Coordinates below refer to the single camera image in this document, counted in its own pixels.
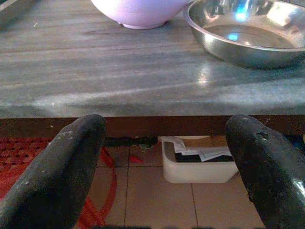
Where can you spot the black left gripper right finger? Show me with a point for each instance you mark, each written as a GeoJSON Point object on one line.
{"type": "Point", "coordinates": [267, 167]}

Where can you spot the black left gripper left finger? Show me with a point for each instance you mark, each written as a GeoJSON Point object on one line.
{"type": "Point", "coordinates": [51, 176]}

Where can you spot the red perforated plastic stool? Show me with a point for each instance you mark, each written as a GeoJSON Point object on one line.
{"type": "Point", "coordinates": [16, 157]}

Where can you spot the white paper sheets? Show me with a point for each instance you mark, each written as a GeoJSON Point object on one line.
{"type": "Point", "coordinates": [202, 150]}

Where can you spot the white plastic bin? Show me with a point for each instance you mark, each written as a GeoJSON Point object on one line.
{"type": "Point", "coordinates": [197, 170]}

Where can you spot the stainless steel bowl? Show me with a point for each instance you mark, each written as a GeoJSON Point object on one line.
{"type": "Point", "coordinates": [247, 35]}

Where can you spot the grey stone table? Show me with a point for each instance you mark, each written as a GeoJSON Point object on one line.
{"type": "Point", "coordinates": [133, 71]}

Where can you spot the pink plastic bowl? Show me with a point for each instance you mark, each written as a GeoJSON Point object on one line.
{"type": "Point", "coordinates": [137, 12]}

